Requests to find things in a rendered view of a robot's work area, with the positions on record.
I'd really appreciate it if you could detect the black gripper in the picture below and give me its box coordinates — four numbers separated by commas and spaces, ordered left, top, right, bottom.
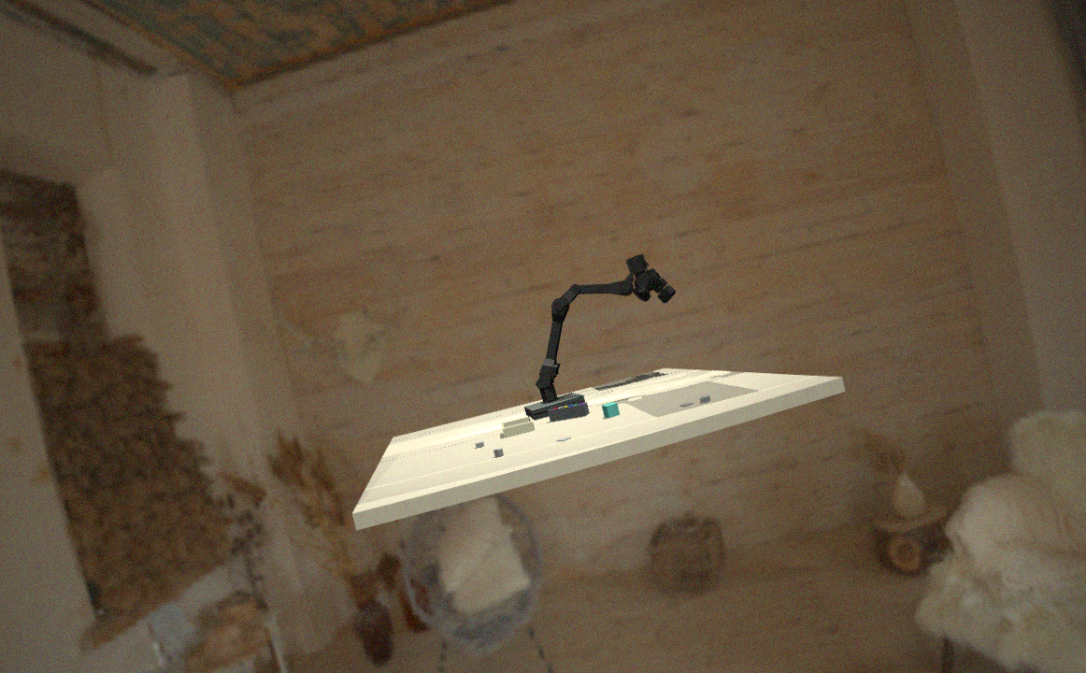
644, 267, 675, 303

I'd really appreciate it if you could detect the beige shallow tray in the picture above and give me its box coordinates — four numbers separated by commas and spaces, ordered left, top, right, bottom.
501, 417, 535, 439

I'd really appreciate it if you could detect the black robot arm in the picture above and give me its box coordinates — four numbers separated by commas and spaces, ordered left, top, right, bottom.
536, 254, 653, 404

